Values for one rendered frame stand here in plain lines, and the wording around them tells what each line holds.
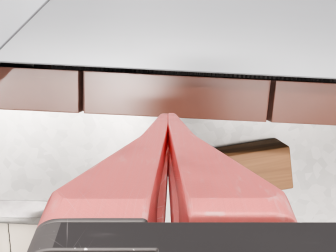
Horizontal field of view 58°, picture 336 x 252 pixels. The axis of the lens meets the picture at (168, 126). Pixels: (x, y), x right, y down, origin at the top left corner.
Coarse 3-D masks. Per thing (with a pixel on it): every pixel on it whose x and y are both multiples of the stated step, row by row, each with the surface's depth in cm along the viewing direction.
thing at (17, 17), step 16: (0, 0) 25; (16, 0) 25; (32, 0) 25; (48, 0) 25; (0, 16) 25; (16, 16) 25; (32, 16) 25; (0, 32) 25; (16, 32) 25; (0, 48) 25
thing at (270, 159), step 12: (240, 144) 44; (252, 144) 43; (264, 144) 42; (276, 144) 41; (228, 156) 40; (240, 156) 40; (252, 156) 40; (264, 156) 40; (276, 156) 40; (288, 156) 40; (252, 168) 40; (264, 168) 40; (276, 168) 40; (288, 168) 40; (276, 180) 40; (288, 180) 40
